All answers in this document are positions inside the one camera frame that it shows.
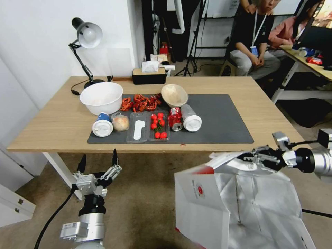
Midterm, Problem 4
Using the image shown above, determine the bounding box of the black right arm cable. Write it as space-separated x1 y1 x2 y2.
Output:
286 139 321 149

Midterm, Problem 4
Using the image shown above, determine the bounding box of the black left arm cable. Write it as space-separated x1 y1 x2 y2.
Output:
34 187 78 249

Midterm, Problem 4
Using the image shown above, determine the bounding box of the white tissue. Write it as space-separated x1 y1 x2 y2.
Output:
141 61 159 73

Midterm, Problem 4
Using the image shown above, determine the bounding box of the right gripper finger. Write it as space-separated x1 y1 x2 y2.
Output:
243 153 282 172
253 145 280 157

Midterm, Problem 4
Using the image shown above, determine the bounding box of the large white plastic bowl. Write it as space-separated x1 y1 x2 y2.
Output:
80 82 124 116

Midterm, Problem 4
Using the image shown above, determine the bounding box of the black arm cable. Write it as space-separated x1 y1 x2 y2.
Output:
34 187 78 249
286 139 321 149

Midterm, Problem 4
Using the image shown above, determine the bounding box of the black stand leg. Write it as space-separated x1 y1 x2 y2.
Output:
302 208 332 219

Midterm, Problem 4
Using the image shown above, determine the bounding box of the red snack packet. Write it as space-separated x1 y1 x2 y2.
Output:
305 56 324 66

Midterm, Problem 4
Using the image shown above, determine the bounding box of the beige paper bowl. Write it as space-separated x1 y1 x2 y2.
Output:
160 84 189 108

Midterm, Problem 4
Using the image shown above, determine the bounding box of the white foil-lined delivery bag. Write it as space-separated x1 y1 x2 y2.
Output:
174 151 317 249

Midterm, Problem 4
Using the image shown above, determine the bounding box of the clear plastic tomato tray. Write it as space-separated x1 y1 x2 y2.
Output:
148 111 170 142

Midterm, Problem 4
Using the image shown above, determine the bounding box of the wooden desk with white legs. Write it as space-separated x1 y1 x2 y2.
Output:
6 76 312 201

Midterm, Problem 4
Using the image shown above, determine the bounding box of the crushed red soda can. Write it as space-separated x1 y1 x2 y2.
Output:
168 107 184 132

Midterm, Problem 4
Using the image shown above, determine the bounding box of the wooden side table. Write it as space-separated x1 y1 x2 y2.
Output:
271 45 332 105

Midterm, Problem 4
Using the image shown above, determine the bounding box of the black desk lamp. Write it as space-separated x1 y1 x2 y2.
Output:
68 17 105 90

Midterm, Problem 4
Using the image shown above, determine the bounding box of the black tissue box wooden lid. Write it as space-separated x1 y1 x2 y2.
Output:
132 67 167 85

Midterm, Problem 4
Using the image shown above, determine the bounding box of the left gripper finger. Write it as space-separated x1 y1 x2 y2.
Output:
73 154 87 179
100 149 122 182

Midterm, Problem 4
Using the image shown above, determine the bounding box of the grey desk mat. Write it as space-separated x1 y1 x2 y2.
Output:
87 94 255 144

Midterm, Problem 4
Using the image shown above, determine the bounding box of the bun in plastic bag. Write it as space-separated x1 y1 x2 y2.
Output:
111 112 130 132

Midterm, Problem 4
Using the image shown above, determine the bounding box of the person at monitor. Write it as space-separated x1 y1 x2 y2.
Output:
268 0 325 50

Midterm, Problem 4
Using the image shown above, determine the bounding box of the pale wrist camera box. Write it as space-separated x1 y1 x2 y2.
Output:
76 174 98 200
272 131 292 151

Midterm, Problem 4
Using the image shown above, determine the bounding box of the black monitor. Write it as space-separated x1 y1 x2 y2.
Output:
295 0 332 51

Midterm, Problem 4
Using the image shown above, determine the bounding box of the blue paper cup white lid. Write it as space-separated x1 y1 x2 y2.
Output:
92 112 114 137

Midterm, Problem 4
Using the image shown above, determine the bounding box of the clear cup white lid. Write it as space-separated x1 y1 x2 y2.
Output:
180 104 202 133

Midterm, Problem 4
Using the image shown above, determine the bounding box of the white drawer cabinet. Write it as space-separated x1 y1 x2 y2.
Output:
0 144 49 229

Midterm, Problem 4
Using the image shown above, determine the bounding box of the black tripod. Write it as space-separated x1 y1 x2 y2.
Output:
173 0 209 77

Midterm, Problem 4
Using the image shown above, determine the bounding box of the black lamp cord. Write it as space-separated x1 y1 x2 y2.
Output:
70 77 90 96

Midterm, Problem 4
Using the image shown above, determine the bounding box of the black bag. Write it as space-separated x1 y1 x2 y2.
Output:
275 98 332 128

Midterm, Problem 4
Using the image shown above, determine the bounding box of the wooden stool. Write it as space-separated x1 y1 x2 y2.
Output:
219 57 238 77

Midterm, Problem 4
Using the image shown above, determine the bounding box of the clear plastic cutlery box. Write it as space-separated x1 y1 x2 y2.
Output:
126 112 151 144

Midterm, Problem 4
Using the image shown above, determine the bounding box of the person with lanyard badge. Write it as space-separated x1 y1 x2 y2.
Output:
229 0 282 79

